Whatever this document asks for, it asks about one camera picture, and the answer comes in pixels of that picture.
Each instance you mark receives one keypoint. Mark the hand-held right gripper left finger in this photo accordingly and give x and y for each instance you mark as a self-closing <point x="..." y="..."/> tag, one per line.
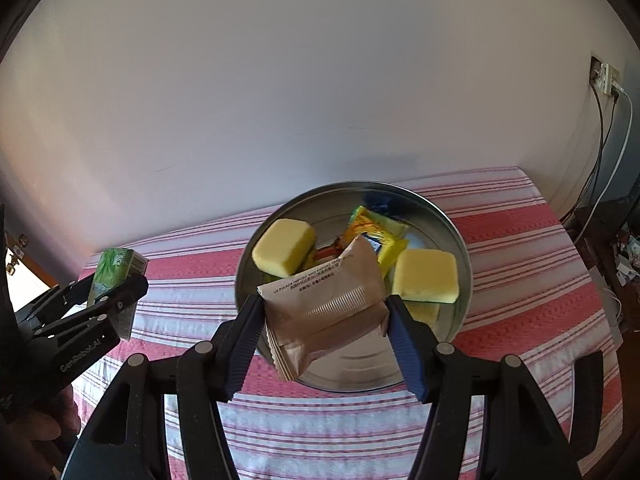
<point x="245" y="345"/>

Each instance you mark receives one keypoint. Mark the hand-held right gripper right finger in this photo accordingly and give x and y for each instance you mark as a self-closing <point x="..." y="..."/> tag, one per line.
<point x="410" y="355"/>

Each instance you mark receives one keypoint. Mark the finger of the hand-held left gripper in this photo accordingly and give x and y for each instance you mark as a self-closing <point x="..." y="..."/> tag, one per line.
<point x="125" y="295"/>
<point x="55" y="302"/>

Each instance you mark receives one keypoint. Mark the green tissue pack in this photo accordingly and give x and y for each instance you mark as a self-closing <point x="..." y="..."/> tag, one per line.
<point x="112" y="270"/>

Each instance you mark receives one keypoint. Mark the round blue cookie tin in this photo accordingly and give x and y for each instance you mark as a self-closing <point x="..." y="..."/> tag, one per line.
<point x="350" y="365"/>

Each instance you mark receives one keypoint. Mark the yellow green sponge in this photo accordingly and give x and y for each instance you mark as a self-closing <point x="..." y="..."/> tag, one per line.
<point x="427" y="275"/>
<point x="282" y="247"/>

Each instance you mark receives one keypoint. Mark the brown snack packet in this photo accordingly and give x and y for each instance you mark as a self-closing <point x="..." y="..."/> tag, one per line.
<point x="325" y="320"/>

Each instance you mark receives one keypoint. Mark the small yellow snack packet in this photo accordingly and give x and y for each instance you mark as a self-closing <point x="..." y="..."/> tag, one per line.
<point x="382" y="247"/>

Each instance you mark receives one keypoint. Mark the small blue packet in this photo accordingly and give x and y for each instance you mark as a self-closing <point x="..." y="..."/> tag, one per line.
<point x="381" y="205"/>

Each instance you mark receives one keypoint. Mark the person's left hand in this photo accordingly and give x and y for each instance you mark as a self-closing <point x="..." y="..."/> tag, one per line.
<point x="35" y="425"/>

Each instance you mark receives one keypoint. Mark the red striped tablecloth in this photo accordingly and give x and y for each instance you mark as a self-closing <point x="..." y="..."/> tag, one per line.
<point x="525" y="270"/>

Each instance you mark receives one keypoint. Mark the white power adapter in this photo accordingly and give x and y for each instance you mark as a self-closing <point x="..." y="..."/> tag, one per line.
<point x="614" y="80"/>

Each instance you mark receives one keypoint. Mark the white wall socket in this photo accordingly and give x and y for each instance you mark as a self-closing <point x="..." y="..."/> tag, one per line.
<point x="597" y="71"/>

